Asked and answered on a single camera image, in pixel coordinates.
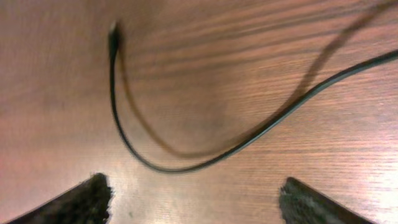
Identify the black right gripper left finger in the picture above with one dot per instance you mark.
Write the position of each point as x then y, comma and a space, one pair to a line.
86, 203

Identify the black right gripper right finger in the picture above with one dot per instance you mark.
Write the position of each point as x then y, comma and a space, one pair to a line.
301, 204

